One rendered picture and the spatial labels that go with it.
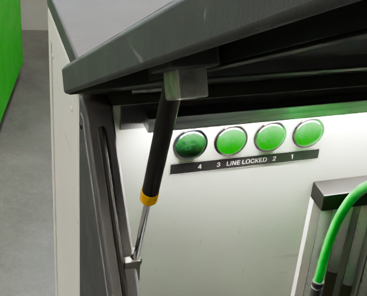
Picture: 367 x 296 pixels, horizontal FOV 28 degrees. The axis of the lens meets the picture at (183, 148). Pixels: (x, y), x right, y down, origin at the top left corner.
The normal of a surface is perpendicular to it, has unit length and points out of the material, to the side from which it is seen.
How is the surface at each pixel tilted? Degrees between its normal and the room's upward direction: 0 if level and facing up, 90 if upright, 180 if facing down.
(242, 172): 90
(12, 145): 0
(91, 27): 0
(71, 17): 0
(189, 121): 90
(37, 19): 90
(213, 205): 90
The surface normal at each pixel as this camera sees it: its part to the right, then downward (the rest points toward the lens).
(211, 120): 0.29, 0.52
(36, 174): 0.07, -0.84
